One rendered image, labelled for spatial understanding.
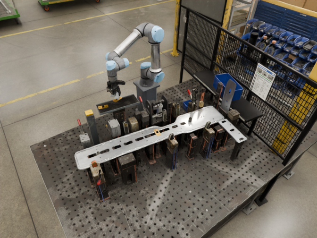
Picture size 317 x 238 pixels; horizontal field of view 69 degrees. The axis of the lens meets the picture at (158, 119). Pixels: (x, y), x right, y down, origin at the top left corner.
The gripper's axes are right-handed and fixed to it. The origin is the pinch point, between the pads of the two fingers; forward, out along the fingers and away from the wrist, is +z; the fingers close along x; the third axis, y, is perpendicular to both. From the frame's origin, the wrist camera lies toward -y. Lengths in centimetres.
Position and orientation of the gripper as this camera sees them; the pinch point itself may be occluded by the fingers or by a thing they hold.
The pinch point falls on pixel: (117, 97)
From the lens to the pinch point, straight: 206.7
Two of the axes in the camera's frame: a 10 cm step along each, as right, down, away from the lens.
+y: -6.2, 5.3, -5.8
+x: 7.8, 4.4, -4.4
